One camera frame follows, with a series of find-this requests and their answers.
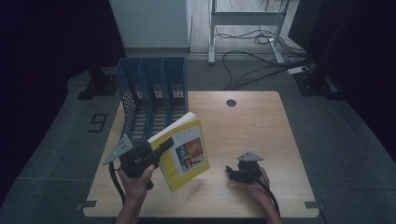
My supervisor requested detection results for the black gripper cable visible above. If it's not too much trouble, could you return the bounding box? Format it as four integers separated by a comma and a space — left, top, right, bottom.
107, 161, 127, 204
248, 169, 282, 217

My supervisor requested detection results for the grey tape piece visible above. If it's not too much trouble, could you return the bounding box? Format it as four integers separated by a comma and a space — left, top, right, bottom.
76, 200, 98, 211
304, 201, 326, 210

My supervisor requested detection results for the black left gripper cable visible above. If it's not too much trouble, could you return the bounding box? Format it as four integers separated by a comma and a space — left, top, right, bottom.
107, 161, 127, 204

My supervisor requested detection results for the blue file rack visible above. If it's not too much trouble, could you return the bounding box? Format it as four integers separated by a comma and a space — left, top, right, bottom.
115, 56, 190, 142

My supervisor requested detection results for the yellow book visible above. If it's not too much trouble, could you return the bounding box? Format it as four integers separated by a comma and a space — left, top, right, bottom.
148, 111, 211, 193

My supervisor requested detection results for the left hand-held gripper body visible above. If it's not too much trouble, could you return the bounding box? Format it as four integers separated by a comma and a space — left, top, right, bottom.
102, 134, 163, 180

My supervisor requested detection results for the white cabinet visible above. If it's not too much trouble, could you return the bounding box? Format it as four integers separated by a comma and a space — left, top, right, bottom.
108, 0, 192, 54

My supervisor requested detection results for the tangle of black cables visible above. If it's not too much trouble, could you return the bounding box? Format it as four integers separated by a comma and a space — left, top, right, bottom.
214, 26, 309, 61

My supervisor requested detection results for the person's right hand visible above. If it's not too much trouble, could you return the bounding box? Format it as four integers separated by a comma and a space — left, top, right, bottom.
247, 167, 272, 203

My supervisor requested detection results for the person's left hand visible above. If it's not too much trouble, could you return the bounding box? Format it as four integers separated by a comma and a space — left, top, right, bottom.
118, 164, 156, 204

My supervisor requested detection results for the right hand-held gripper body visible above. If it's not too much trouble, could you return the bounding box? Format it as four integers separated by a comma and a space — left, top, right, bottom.
236, 151, 264, 185

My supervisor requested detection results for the black floor cable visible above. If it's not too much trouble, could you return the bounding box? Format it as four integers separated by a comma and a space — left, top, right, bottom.
221, 49, 314, 91

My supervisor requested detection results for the dark curtain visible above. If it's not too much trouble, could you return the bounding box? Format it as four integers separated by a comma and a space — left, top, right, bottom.
0, 0, 126, 203
289, 0, 396, 162

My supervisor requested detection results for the white desk frame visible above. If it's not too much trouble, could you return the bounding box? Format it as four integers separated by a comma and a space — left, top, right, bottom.
207, 0, 292, 65

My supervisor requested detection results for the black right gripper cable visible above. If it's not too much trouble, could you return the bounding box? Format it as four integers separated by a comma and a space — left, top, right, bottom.
248, 169, 282, 217

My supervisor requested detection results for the white power strip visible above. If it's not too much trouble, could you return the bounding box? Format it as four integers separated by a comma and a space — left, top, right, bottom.
286, 65, 310, 76

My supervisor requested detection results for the black stand base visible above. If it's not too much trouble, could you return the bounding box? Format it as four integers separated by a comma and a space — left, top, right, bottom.
293, 70, 344, 101
77, 66, 119, 101

